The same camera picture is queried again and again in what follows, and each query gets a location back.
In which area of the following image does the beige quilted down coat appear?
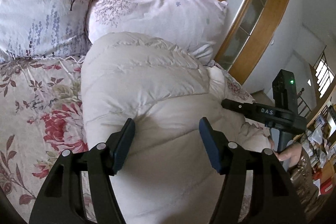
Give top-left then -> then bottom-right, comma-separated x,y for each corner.
81,32 -> 270,223

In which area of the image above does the person's right hand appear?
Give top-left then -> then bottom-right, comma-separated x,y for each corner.
268,136 -> 302,171

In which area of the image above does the cluttered wooden shelf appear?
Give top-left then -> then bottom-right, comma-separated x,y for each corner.
288,87 -> 336,214

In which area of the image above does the window with bars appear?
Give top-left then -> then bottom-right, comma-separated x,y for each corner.
313,51 -> 334,99

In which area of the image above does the floral bed sheet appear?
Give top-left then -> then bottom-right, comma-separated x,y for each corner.
0,55 -> 266,223

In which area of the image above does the pink tree print pillow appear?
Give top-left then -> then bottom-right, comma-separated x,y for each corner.
87,0 -> 228,64

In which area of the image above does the white lavender print pillow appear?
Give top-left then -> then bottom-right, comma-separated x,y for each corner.
1,0 -> 91,63

